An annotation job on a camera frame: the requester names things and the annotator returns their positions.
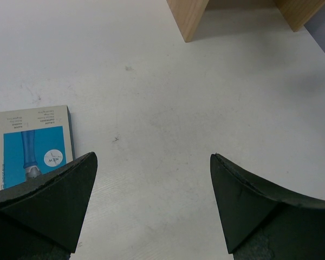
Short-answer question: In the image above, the wooden shelf unit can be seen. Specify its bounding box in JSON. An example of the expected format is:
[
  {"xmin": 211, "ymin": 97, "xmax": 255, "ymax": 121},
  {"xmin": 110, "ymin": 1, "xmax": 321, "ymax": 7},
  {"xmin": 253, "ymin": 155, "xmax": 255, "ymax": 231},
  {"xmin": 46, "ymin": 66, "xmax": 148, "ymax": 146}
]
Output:
[{"xmin": 167, "ymin": 1, "xmax": 325, "ymax": 43}]

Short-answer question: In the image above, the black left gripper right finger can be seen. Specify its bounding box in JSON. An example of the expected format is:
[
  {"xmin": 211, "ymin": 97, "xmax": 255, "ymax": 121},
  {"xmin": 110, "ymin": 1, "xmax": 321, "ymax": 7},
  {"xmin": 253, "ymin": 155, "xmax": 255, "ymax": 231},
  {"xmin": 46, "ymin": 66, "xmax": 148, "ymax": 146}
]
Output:
[{"xmin": 210, "ymin": 154, "xmax": 325, "ymax": 259}]

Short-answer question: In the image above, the Harry's razor box left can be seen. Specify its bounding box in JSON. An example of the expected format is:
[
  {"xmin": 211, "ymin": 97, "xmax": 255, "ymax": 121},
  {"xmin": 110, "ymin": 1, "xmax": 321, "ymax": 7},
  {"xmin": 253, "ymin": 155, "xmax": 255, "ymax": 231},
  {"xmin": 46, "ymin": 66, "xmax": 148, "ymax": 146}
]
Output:
[{"xmin": 0, "ymin": 105, "xmax": 74, "ymax": 190}]

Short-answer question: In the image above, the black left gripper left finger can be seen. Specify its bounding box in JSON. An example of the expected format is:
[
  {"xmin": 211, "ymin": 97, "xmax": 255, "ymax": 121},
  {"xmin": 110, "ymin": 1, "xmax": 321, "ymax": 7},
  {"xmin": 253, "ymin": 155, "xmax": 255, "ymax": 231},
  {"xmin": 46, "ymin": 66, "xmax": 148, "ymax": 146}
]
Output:
[{"xmin": 0, "ymin": 152, "xmax": 98, "ymax": 259}]

